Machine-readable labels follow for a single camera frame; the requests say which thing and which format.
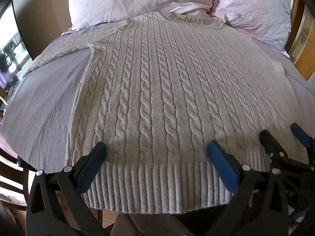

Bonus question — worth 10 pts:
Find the pink flower-print pillow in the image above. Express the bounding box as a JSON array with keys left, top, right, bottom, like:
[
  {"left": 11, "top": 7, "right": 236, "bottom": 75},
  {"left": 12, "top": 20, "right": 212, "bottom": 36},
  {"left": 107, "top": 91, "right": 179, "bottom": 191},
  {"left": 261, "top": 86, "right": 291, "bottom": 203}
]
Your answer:
[{"left": 212, "top": 0, "right": 292, "bottom": 57}]

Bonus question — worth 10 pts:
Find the wooden chair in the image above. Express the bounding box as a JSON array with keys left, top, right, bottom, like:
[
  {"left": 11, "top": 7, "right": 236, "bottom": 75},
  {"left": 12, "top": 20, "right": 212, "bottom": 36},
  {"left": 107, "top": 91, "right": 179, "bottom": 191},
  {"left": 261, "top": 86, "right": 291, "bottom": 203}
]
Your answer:
[{"left": 0, "top": 150, "right": 33, "bottom": 229}]

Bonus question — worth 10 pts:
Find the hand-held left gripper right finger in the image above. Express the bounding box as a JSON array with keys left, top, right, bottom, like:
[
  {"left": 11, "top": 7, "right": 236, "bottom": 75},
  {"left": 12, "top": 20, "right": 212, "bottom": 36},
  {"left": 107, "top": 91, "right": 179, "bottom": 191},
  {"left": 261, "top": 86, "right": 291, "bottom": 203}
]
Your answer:
[{"left": 207, "top": 140, "right": 290, "bottom": 236}]

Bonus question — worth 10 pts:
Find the window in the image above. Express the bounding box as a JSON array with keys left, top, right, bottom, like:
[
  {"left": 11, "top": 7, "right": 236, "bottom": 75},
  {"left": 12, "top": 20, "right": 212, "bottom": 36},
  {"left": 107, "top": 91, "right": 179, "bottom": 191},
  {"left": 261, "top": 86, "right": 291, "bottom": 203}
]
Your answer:
[{"left": 0, "top": 2, "right": 33, "bottom": 111}]

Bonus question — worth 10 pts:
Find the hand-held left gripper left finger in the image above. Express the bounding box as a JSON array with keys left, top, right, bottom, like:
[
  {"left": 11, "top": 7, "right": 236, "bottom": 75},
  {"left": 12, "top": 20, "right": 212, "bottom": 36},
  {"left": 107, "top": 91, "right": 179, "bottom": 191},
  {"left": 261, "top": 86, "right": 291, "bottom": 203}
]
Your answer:
[{"left": 26, "top": 142, "right": 109, "bottom": 236}]

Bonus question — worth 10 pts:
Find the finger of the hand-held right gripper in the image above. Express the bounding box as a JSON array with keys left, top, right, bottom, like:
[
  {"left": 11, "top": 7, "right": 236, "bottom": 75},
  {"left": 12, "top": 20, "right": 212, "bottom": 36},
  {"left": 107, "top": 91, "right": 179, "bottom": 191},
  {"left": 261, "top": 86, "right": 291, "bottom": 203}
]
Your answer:
[
  {"left": 290, "top": 123, "right": 315, "bottom": 153},
  {"left": 259, "top": 129, "right": 287, "bottom": 170}
]

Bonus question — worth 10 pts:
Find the wooden headboard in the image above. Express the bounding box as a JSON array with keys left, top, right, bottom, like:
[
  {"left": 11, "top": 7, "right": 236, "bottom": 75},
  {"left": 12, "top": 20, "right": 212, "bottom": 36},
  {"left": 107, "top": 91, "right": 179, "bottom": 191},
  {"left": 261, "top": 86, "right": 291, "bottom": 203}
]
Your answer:
[{"left": 287, "top": 0, "right": 315, "bottom": 81}]

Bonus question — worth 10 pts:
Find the beige cable-knit sweater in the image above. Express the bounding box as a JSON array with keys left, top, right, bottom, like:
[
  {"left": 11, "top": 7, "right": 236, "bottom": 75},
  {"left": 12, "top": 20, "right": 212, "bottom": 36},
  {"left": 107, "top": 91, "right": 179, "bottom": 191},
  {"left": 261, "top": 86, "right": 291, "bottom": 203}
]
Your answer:
[{"left": 23, "top": 11, "right": 311, "bottom": 214}]

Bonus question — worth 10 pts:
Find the purple textured bedsheet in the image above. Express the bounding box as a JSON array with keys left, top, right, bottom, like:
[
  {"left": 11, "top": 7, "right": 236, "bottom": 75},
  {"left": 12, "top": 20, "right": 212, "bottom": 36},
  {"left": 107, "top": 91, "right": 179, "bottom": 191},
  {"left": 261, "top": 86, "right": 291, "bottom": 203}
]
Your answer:
[{"left": 0, "top": 27, "right": 315, "bottom": 175}]

